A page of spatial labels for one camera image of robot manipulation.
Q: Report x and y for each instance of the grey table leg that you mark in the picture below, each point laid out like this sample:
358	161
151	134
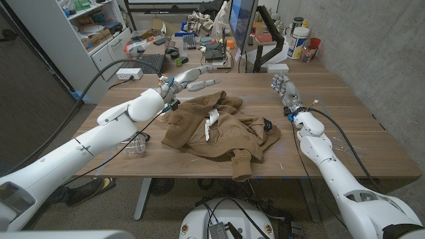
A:
310	199
142	199

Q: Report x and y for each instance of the black router with antennas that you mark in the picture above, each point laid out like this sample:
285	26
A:
214	51

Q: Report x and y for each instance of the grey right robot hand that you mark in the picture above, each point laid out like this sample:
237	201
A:
289	96

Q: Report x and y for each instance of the brown jacket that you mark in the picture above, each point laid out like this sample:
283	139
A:
229	136

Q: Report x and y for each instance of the white shelf cabinet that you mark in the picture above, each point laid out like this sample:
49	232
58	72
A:
79	43

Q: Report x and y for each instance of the white power strip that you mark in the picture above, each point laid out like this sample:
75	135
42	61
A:
129	73

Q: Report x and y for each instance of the white robot torso base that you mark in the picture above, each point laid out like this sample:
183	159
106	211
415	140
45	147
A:
225	220

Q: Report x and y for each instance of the white flat box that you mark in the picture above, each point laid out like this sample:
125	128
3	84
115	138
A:
277	68

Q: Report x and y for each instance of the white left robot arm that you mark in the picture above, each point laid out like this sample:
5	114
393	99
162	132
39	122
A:
83	146

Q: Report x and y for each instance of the red cup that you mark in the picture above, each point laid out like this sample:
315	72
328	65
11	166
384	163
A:
315	44

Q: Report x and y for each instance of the pile of beige clothes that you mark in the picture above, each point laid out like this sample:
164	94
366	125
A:
200	23

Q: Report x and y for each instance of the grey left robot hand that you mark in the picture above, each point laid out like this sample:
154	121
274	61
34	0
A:
179	84

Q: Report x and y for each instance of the orange cube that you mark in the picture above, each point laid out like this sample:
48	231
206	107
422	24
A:
230	44

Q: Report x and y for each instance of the black laptop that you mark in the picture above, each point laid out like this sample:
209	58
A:
151	63

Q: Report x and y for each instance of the person leg with dark shoe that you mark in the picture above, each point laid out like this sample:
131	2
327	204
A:
88	191

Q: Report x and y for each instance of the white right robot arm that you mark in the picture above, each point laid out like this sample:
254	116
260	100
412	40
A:
345	186

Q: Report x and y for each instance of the clear glass jar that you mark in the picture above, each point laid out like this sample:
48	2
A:
307	53

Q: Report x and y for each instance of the computer monitor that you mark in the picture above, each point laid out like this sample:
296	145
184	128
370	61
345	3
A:
242	20

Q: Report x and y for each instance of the black computer mouse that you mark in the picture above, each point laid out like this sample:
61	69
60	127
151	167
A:
171	49

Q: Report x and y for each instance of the black keyboard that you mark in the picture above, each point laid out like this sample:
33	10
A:
189	42

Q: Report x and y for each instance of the clear drinking glass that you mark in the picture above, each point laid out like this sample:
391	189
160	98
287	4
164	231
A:
134	145

